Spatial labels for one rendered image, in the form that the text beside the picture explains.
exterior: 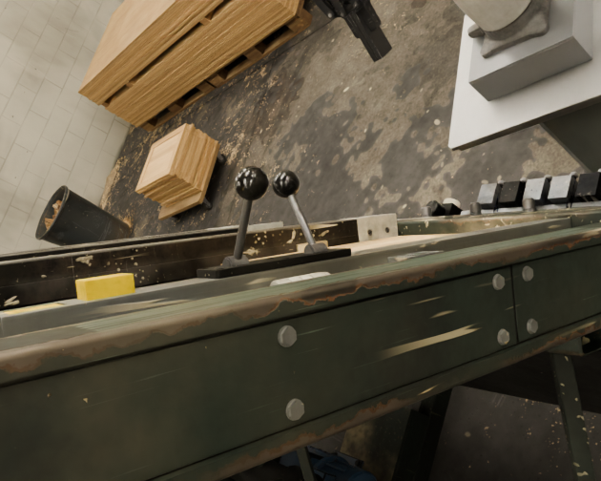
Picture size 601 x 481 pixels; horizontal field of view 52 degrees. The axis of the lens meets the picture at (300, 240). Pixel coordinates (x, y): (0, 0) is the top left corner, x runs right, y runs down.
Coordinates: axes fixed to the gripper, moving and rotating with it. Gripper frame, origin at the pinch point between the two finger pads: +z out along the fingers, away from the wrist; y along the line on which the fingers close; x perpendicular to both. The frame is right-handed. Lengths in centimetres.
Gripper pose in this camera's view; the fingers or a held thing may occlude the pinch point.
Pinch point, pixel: (369, 32)
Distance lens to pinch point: 86.7
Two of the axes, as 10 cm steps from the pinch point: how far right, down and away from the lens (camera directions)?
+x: 5.3, -6.3, 5.6
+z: 5.5, 7.6, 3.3
